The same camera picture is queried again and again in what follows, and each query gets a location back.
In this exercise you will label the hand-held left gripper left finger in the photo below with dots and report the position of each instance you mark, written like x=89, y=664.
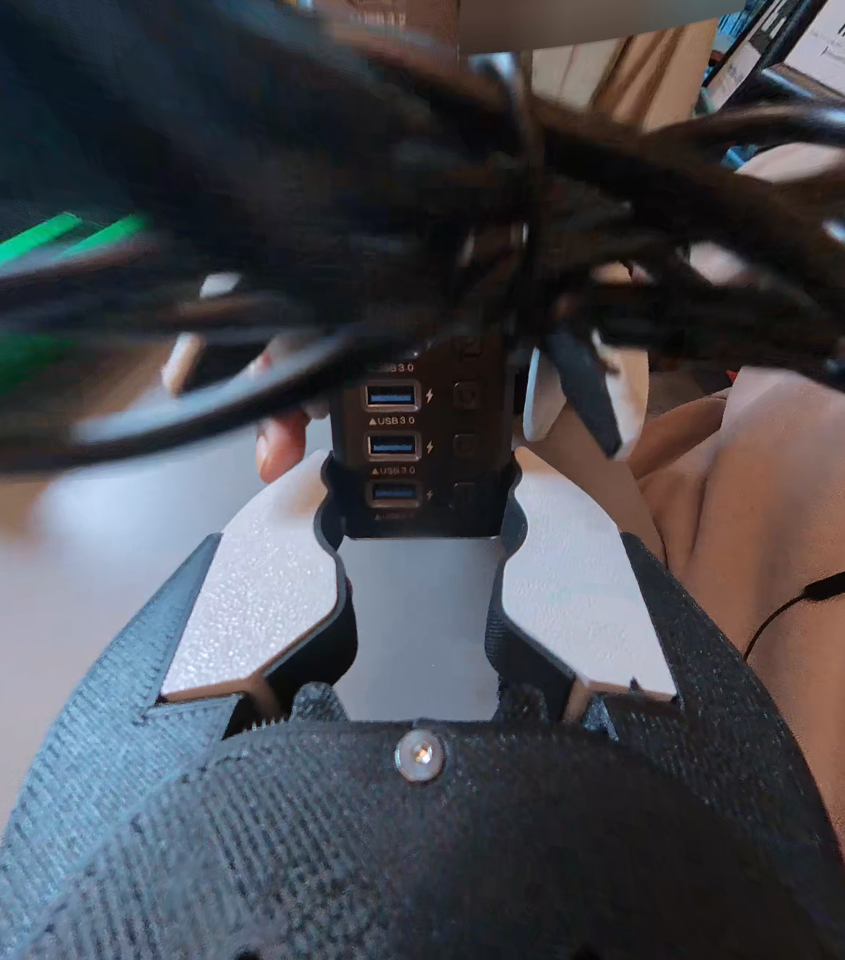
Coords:
x=257, y=600

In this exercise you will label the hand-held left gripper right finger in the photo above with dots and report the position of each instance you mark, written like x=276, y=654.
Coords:
x=587, y=600

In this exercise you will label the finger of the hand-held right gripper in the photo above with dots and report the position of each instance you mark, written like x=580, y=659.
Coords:
x=540, y=405

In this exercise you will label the black usb hub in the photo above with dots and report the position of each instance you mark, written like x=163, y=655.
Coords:
x=482, y=450

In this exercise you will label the person's right hand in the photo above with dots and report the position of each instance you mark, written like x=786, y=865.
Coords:
x=280, y=446

